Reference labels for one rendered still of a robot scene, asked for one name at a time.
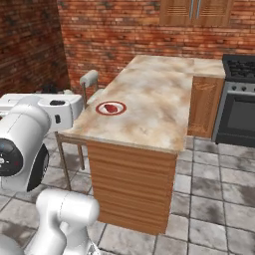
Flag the wooden kitchen island base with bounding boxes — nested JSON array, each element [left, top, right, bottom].
[[85, 138, 179, 236]]

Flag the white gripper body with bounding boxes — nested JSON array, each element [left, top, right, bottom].
[[63, 94, 85, 131]]

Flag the red raw steak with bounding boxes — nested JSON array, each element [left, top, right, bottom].
[[104, 103, 120, 115]]

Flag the pale cushioned metal stool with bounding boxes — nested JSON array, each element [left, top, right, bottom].
[[79, 69, 107, 109], [54, 131, 87, 192]]

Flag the wooden wall cabinet door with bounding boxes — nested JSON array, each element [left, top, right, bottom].
[[158, 0, 195, 28], [194, 0, 235, 28]]

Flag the black and steel range cooker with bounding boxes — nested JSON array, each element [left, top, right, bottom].
[[211, 53, 255, 149]]

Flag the wooden base cabinet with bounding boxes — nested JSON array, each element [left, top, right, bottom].
[[186, 75, 226, 139]]

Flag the red rimmed white plate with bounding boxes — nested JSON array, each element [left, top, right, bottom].
[[95, 100, 128, 117]]

